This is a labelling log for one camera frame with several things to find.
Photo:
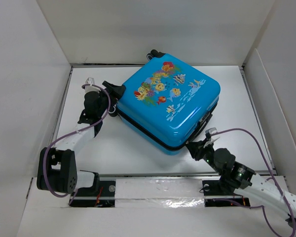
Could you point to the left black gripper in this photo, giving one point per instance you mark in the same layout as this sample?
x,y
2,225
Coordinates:
x,y
116,92

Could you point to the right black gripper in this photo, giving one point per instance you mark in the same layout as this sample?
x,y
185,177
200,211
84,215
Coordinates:
x,y
196,148

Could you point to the blue kids suitcase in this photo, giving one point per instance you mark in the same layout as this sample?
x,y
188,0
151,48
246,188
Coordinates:
x,y
168,101

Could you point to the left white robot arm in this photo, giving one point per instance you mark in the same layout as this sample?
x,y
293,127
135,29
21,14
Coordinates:
x,y
57,170

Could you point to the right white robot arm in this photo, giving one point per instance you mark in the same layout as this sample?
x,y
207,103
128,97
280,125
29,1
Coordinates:
x,y
238,179

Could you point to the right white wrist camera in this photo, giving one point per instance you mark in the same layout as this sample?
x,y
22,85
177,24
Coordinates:
x,y
210,136

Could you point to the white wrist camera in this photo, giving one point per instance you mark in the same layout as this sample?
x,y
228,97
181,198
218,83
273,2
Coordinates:
x,y
90,85
210,136

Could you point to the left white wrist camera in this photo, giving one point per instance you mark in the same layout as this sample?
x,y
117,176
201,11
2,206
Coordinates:
x,y
90,85

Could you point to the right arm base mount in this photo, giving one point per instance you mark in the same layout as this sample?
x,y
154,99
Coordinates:
x,y
215,197

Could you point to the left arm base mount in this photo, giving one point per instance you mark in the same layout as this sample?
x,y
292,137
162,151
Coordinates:
x,y
101,195

